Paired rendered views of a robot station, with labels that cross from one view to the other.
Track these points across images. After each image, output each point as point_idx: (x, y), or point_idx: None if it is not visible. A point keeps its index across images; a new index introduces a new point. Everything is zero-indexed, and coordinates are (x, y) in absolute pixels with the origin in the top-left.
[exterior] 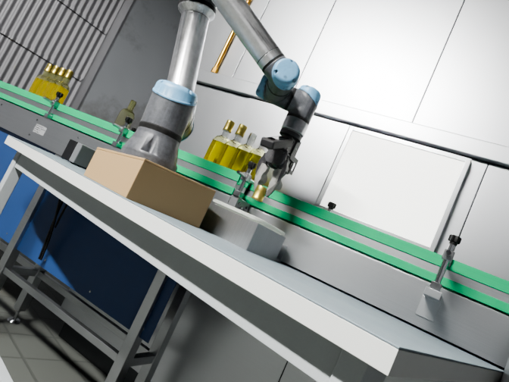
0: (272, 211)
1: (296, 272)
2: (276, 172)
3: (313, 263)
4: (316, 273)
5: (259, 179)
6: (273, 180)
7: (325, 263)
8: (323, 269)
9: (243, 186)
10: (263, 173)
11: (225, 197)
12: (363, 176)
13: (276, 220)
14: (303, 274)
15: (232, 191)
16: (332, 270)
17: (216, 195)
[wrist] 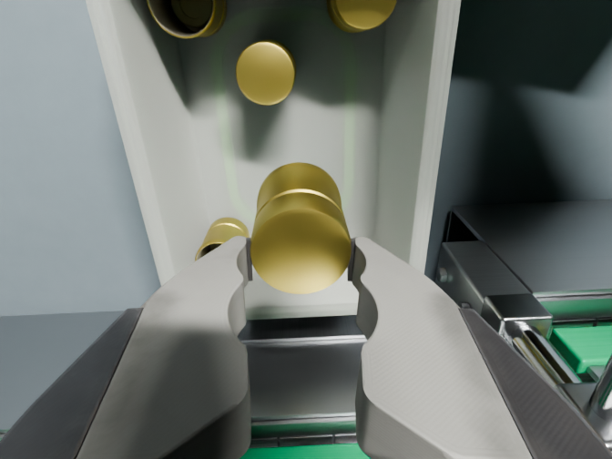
0: (343, 456)
1: (53, 169)
2: (168, 392)
3: (90, 338)
4: (80, 321)
5: (372, 276)
6: (203, 304)
7: (39, 353)
8: (52, 336)
9: (530, 362)
10: (374, 333)
11: (552, 281)
12: None
13: (286, 409)
14: (81, 244)
15: (571, 341)
16: (15, 344)
17: (606, 273)
